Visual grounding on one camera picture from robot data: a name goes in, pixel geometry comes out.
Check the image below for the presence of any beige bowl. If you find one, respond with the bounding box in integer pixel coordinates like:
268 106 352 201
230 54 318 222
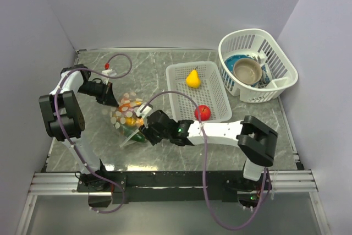
234 58 262 87

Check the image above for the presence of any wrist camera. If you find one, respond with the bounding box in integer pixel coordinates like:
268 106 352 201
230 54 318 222
136 103 153 118
101 63 117 83

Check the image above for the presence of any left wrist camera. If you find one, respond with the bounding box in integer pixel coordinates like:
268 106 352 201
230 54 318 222
101 63 117 83

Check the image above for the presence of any white oval dish basket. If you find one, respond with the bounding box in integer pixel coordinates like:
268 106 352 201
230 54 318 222
217 29 298 103

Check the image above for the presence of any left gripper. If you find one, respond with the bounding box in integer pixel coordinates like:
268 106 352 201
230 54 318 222
77 80 118 108

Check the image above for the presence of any yellow fake pear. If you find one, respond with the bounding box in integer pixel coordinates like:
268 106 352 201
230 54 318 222
185 69 201 89

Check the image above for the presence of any aluminium frame rail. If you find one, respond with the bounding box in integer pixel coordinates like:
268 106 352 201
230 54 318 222
28 170 318 195

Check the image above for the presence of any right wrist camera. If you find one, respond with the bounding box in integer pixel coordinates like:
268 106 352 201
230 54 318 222
136 103 153 118

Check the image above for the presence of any blue plate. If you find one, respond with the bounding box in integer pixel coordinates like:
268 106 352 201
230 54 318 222
225 54 247 75

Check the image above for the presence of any red fake apple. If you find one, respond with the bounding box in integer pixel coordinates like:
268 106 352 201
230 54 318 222
194 105 211 121

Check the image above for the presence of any polka dot zip bag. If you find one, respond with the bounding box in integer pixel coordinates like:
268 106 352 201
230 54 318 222
102 91 146 148

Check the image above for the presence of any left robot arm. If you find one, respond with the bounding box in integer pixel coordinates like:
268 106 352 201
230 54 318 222
38 64 119 192

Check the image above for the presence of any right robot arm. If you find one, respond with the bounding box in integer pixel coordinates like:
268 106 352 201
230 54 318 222
136 107 278 190

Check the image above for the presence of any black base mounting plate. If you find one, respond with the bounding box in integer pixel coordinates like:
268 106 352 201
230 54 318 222
76 170 273 209

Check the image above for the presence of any flat white perforated basket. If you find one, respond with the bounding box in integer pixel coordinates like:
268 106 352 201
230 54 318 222
166 61 232 122

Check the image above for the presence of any green fake vegetable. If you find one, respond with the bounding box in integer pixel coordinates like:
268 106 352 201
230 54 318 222
122 127 146 144

